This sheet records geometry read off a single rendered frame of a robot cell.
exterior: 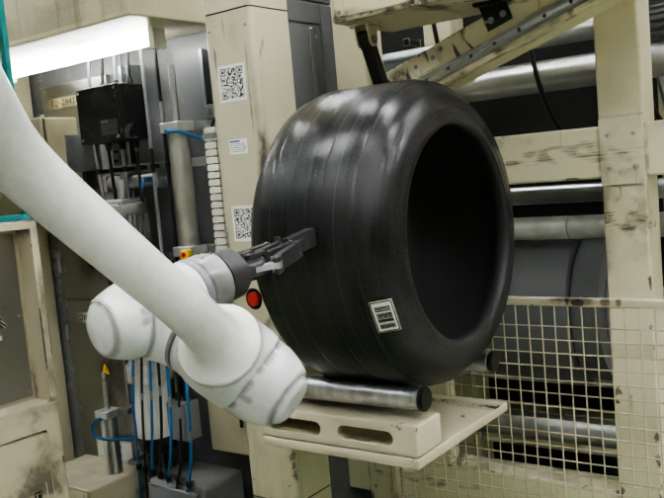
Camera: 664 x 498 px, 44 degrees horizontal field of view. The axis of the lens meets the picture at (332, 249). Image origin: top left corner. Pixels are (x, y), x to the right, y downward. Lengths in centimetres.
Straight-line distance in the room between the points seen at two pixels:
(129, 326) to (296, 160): 52
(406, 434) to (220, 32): 89
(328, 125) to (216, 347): 62
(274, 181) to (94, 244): 64
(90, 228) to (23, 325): 98
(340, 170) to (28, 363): 81
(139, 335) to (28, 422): 77
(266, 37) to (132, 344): 88
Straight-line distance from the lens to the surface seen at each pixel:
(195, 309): 90
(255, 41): 172
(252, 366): 97
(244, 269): 119
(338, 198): 135
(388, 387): 151
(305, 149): 144
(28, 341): 183
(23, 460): 180
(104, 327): 106
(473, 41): 189
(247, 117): 172
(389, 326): 137
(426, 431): 150
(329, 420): 157
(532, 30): 183
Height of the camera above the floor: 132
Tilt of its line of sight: 5 degrees down
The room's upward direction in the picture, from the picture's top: 5 degrees counter-clockwise
